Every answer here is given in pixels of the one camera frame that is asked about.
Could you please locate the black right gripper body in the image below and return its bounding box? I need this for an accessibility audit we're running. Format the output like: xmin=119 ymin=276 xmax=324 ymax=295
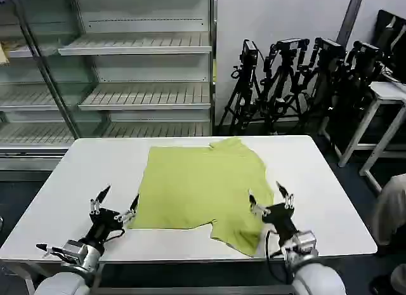
xmin=261 ymin=203 xmax=301 ymax=244

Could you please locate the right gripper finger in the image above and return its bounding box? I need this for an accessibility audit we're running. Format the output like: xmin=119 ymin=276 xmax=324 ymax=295
xmin=248 ymin=189 xmax=271 ymax=217
xmin=275 ymin=180 xmax=295 ymax=211

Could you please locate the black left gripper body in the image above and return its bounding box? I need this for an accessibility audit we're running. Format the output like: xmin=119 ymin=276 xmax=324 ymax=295
xmin=83 ymin=207 xmax=126 ymax=249

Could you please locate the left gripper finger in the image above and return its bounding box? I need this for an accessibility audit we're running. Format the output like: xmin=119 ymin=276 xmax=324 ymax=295
xmin=89 ymin=184 xmax=112 ymax=216
xmin=114 ymin=193 xmax=140 ymax=222

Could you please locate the yellow-green shirt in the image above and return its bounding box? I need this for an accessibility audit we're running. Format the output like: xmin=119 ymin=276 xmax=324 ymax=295
xmin=126 ymin=136 xmax=275 ymax=258

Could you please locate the person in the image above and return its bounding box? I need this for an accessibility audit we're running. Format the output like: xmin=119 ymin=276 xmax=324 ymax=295
xmin=369 ymin=173 xmax=406 ymax=295

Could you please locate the white slatted display shelf unit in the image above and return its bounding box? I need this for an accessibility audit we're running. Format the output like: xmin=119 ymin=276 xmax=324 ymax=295
xmin=57 ymin=0 xmax=217 ymax=140

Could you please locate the glass-sided display shelf unit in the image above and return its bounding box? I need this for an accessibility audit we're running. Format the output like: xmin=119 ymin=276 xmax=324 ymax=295
xmin=0 ymin=0 xmax=82 ymax=182

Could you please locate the black monitor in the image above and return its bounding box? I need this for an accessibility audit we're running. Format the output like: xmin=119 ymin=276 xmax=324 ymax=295
xmin=375 ymin=8 xmax=406 ymax=84

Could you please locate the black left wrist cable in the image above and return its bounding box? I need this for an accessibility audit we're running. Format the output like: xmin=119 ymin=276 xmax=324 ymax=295
xmin=106 ymin=230 xmax=126 ymax=244

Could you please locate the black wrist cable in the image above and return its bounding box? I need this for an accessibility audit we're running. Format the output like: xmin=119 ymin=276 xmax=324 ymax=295
xmin=106 ymin=230 xmax=126 ymax=244
xmin=265 ymin=230 xmax=294 ymax=287

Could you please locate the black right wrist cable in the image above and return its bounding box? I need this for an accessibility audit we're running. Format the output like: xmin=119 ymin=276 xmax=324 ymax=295
xmin=265 ymin=230 xmax=294 ymax=287

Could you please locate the black tripod with camera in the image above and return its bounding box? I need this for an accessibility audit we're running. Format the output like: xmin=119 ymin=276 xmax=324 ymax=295
xmin=329 ymin=40 xmax=386 ymax=153
xmin=298 ymin=37 xmax=348 ymax=137
xmin=260 ymin=37 xmax=311 ymax=134
xmin=218 ymin=39 xmax=264 ymax=131

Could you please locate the white metal frame side table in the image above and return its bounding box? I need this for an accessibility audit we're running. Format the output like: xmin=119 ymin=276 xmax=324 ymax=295
xmin=318 ymin=81 xmax=406 ymax=195

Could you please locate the grey wall trunking strip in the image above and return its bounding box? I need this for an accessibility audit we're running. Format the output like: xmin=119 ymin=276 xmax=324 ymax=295
xmin=336 ymin=0 xmax=366 ymax=41

